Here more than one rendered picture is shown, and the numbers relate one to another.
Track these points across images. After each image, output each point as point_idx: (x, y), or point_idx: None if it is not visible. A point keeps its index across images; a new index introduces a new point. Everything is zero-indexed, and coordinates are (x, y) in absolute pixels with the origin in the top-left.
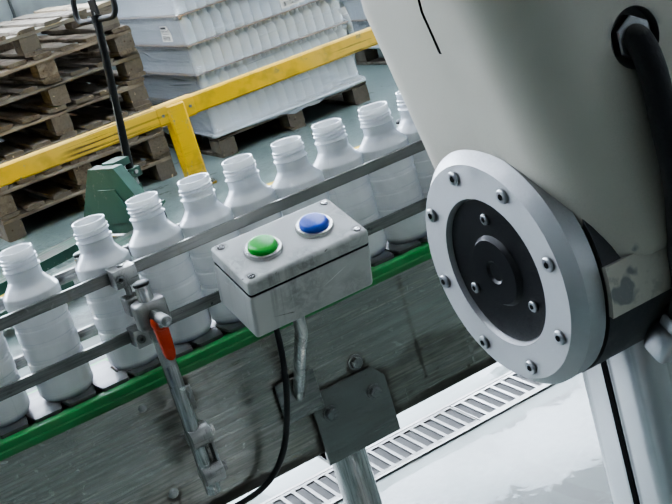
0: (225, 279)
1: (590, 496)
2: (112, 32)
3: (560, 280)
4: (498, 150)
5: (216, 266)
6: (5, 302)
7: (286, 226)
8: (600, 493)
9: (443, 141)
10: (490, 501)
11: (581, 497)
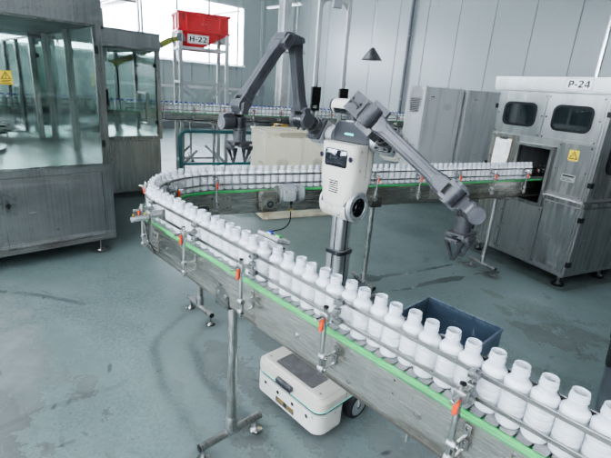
0: (280, 244)
1: (17, 420)
2: None
3: (367, 204)
4: (363, 191)
5: (277, 243)
6: (283, 260)
7: (269, 233)
8: (19, 416)
9: (355, 192)
10: None
11: (15, 423)
